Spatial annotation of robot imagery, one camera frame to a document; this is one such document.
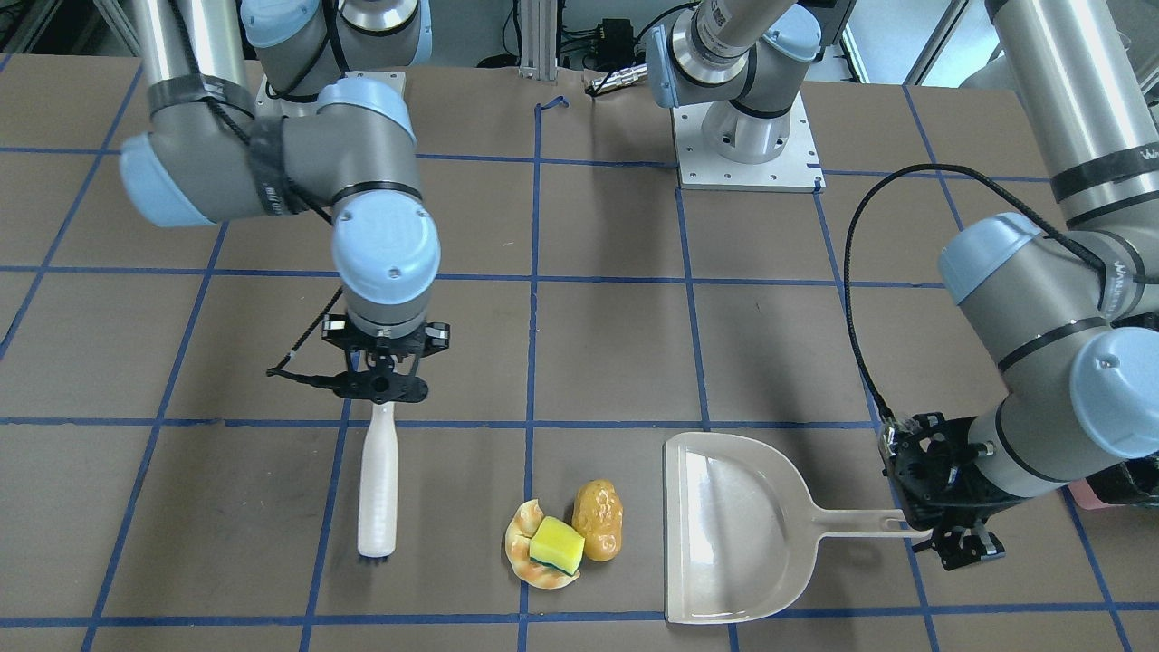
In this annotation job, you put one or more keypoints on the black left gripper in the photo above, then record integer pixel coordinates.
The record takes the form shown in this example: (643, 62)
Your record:
(951, 490)

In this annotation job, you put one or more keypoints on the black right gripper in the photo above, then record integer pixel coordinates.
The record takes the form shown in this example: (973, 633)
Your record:
(336, 333)

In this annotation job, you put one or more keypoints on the white hand brush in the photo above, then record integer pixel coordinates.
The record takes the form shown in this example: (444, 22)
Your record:
(379, 483)

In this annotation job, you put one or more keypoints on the beige plastic dustpan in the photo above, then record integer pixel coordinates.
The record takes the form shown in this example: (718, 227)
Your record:
(742, 531)

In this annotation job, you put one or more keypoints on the toy croissant bread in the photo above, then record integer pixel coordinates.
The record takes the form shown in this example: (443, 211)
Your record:
(517, 539)

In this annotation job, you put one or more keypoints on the yellow green sponge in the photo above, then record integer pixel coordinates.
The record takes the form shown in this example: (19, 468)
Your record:
(556, 544)

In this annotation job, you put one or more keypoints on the brown toy potato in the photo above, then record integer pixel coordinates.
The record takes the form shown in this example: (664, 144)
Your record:
(598, 516)

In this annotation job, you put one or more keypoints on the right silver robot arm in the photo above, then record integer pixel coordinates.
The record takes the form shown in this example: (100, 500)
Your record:
(210, 156)

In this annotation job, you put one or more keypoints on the bin with black liner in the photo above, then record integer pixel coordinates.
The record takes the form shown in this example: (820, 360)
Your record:
(1127, 484)

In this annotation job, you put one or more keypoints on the aluminium frame post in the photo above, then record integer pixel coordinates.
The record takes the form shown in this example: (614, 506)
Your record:
(538, 23)

